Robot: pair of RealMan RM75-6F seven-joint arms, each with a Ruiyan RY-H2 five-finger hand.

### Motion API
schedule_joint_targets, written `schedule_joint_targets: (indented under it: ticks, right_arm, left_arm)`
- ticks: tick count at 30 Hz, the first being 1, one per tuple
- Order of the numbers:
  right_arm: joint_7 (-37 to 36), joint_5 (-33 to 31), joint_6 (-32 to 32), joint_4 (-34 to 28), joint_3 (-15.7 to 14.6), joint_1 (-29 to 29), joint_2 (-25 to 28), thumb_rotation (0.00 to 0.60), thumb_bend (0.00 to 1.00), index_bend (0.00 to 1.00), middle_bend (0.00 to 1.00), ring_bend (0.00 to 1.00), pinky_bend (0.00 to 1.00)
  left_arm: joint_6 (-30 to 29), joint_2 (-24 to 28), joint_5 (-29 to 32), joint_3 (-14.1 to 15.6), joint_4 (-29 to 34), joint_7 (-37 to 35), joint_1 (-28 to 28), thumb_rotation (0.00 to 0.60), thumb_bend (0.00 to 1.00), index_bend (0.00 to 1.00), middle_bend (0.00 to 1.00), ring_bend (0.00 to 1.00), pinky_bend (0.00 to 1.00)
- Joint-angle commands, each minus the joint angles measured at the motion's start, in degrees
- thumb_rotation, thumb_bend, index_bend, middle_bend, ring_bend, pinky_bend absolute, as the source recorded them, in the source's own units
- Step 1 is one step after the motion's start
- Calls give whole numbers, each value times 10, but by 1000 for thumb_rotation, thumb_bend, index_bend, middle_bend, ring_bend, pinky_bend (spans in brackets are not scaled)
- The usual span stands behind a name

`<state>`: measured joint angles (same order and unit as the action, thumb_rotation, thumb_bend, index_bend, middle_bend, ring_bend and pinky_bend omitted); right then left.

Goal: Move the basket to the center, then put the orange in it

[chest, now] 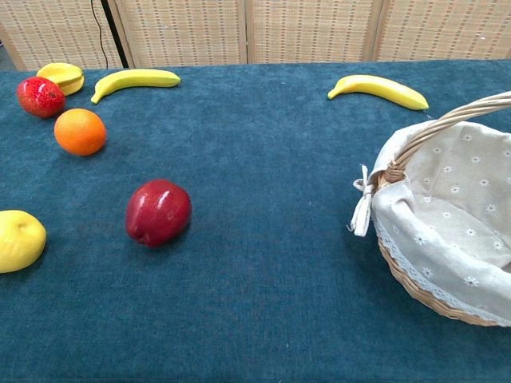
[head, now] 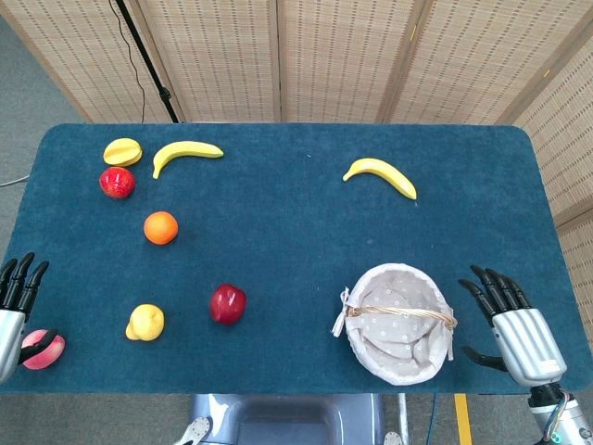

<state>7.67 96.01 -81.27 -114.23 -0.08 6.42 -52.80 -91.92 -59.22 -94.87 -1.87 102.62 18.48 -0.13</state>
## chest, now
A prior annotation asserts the orange fruit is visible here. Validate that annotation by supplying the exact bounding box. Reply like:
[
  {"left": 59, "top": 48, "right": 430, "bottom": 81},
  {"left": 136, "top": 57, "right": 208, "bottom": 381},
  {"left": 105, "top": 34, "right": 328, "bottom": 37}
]
[{"left": 53, "top": 108, "right": 108, "bottom": 156}]

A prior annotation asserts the wicker basket with floral liner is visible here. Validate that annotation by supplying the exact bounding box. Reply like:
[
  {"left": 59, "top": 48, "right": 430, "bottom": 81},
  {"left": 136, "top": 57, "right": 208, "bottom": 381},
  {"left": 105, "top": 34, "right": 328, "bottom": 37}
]
[{"left": 346, "top": 90, "right": 511, "bottom": 328}]

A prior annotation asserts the blue table cloth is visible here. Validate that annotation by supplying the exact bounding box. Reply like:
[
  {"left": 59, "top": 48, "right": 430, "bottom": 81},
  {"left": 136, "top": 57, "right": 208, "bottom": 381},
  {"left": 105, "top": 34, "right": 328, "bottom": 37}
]
[{"left": 0, "top": 59, "right": 511, "bottom": 383}]

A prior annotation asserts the dark red apple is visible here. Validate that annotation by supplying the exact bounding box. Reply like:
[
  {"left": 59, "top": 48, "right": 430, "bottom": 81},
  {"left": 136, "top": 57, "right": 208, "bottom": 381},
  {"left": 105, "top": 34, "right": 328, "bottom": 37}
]
[{"left": 125, "top": 179, "right": 193, "bottom": 249}]

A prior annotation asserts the yellow banana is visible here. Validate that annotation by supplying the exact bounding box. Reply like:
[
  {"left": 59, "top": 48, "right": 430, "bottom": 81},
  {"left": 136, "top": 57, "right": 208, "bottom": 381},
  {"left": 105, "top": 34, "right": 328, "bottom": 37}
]
[
  {"left": 327, "top": 74, "right": 430, "bottom": 111},
  {"left": 90, "top": 69, "right": 182, "bottom": 105}
]

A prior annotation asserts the bamboo folding screen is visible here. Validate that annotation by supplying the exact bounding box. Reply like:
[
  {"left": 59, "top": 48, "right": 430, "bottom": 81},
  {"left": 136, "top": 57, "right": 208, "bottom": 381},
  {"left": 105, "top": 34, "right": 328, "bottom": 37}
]
[{"left": 0, "top": 0, "right": 511, "bottom": 72}]

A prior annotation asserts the black stand pole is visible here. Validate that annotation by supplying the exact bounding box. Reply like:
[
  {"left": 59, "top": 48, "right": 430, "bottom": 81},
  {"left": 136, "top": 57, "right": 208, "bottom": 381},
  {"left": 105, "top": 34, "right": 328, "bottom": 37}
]
[{"left": 99, "top": 0, "right": 136, "bottom": 69}]

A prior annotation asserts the yellow starfruit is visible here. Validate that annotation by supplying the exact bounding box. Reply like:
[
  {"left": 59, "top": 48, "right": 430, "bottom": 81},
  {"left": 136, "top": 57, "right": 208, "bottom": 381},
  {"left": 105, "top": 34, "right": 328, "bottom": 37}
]
[{"left": 36, "top": 62, "right": 85, "bottom": 97}]

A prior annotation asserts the red apple top left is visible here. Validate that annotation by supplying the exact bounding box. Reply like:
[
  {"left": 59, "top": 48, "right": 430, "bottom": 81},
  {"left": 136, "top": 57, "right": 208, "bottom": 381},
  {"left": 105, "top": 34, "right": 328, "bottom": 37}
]
[{"left": 16, "top": 76, "right": 66, "bottom": 120}]

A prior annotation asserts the thin black hanging cable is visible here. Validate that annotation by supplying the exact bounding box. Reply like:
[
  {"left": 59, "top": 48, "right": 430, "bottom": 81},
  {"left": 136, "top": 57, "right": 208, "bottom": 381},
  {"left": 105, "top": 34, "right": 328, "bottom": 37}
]
[{"left": 89, "top": 0, "right": 111, "bottom": 67}]

